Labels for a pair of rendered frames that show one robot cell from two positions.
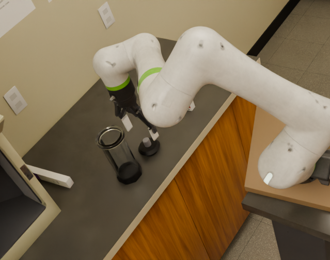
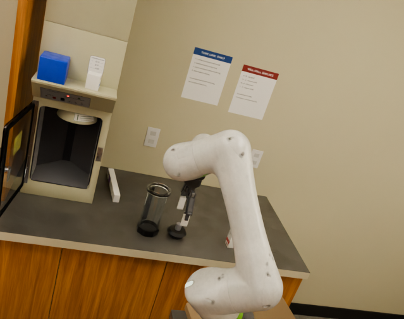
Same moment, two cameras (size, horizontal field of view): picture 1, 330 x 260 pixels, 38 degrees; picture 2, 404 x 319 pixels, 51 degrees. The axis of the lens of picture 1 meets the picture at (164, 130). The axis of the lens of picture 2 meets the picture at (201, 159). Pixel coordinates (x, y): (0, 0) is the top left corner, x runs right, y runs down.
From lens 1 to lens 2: 0.60 m
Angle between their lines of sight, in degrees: 27
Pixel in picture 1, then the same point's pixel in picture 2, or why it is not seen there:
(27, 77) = (171, 133)
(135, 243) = (97, 267)
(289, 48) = not seen: outside the picture
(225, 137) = not seen: hidden behind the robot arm
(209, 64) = (223, 155)
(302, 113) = (248, 257)
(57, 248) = (61, 212)
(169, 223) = (132, 290)
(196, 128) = (215, 256)
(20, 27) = (197, 105)
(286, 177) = (197, 293)
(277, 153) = (210, 273)
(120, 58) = not seen: hidden behind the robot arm
